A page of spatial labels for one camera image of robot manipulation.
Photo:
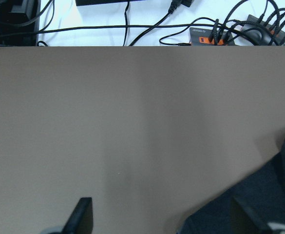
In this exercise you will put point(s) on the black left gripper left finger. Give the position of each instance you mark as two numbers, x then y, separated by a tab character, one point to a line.
81	219

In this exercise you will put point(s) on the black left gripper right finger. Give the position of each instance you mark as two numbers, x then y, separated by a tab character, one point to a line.
245	220

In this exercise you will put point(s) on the black printed t-shirt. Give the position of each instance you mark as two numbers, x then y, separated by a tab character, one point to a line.
263	190

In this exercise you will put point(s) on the brown table mat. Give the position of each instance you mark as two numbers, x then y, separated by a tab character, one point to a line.
150	133

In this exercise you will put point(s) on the orange grey usb hub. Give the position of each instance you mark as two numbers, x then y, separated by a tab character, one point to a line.
206	37
259	35

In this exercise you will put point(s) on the black electronics box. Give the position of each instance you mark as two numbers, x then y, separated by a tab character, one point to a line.
17	19

